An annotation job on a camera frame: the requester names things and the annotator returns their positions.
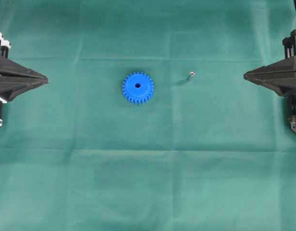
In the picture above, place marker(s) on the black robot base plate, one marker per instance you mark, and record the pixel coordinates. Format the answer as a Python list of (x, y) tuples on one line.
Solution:
[(291, 103)]

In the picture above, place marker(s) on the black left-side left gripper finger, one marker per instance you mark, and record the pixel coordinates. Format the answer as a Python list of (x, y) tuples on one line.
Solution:
[(11, 87), (10, 68)]

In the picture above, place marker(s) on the green cloth mat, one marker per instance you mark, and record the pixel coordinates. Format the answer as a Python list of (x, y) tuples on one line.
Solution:
[(213, 154)]

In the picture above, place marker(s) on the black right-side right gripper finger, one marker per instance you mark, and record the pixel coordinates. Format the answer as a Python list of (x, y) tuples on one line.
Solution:
[(284, 69), (282, 87)]

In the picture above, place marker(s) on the blue plastic gear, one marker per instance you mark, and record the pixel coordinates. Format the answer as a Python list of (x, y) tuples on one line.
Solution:
[(138, 88)]

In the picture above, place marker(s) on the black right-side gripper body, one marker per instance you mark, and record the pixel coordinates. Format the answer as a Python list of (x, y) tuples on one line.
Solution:
[(289, 44)]

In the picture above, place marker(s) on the black white left-side gripper body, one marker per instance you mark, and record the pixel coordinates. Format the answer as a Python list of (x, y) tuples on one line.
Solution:
[(0, 48)]

